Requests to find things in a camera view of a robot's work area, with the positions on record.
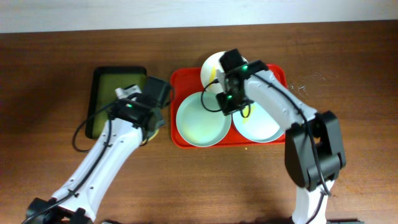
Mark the white plate with yellow stain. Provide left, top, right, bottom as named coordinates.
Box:
left=200, top=51, right=249, bottom=95

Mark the yellow green sponge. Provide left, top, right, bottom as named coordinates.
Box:
left=147, top=129, right=159, bottom=141

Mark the light green plate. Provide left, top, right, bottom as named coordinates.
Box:
left=175, top=91, right=232, bottom=147

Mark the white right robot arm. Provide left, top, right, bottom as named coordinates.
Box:
left=216, top=49, right=346, bottom=223

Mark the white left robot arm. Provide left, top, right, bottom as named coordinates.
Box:
left=24, top=77, right=175, bottom=223

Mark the black tray with green liquid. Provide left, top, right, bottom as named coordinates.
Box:
left=85, top=66, right=148, bottom=139

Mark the red plastic tray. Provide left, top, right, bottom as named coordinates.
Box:
left=170, top=67, right=285, bottom=149

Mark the light blue plate yellow stain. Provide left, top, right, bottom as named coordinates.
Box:
left=232, top=103, right=284, bottom=143

